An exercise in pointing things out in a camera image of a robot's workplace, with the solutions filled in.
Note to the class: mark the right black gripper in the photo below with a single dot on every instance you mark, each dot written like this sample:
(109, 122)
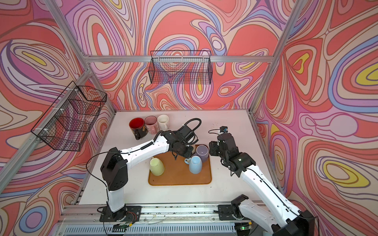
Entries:
(213, 146)

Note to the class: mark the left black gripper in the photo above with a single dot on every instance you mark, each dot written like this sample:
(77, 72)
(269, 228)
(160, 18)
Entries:
(190, 153)

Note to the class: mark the purple mug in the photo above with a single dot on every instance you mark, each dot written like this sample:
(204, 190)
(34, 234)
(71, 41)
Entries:
(203, 152)

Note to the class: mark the white cream mug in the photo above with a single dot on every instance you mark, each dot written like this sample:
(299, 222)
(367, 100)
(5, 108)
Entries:
(163, 122)

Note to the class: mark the light blue mug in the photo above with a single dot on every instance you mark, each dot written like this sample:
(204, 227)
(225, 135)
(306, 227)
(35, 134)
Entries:
(194, 163)

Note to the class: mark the pink floral mug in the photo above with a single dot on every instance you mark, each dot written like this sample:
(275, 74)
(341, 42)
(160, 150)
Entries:
(152, 125)

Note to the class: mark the black red mug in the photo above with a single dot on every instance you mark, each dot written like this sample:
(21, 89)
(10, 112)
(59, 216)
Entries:
(138, 127)

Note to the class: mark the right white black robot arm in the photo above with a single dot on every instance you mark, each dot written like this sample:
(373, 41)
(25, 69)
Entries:
(282, 218)

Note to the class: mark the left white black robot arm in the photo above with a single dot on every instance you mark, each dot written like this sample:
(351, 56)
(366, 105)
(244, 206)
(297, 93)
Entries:
(117, 163)

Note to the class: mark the light green mug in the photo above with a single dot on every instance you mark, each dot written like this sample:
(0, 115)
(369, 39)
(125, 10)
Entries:
(156, 167)

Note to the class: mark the orange brown serving tray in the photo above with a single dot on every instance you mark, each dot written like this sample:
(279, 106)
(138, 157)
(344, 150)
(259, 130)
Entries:
(176, 172)

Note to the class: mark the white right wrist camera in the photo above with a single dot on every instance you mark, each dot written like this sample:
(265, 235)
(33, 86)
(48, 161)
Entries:
(223, 129)

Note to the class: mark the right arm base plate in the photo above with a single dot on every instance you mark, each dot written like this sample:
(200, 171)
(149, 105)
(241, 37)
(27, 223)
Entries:
(230, 212)

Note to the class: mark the back black wire basket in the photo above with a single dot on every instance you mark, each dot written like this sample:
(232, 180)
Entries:
(177, 67)

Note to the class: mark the black wire basket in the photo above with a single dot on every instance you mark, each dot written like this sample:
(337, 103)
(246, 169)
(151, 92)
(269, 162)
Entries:
(177, 67)
(73, 119)

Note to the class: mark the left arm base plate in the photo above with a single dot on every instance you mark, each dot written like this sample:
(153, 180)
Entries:
(127, 214)

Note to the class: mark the left black wire basket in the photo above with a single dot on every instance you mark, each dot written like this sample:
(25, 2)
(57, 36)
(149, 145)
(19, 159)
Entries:
(73, 119)

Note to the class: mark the aluminium rail with vents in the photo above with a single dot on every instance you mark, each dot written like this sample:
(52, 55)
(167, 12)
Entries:
(159, 219)

